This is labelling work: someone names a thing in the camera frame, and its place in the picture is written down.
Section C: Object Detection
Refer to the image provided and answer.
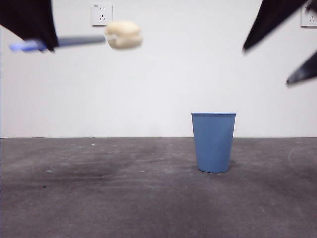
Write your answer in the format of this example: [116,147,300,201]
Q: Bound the sponge cup brush grey handle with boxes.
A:
[9,21,144,52]

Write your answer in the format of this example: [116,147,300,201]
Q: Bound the blue ribbed plastic cup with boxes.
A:
[190,112,237,174]

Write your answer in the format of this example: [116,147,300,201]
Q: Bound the white wall socket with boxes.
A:
[300,4,317,28]
[91,3,114,27]

